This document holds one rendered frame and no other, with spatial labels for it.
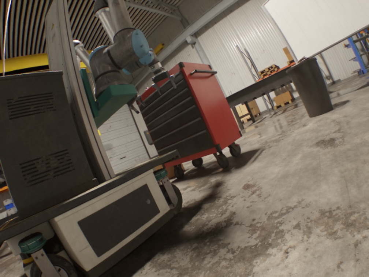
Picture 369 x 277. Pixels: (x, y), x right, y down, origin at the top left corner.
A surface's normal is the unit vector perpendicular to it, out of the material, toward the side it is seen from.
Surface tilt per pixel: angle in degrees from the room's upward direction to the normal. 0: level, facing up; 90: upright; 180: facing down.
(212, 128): 90
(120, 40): 78
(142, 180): 90
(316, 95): 94
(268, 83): 90
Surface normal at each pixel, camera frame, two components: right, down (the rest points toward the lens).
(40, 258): 0.75, -0.32
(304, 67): -0.53, 0.29
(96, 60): -0.18, 0.07
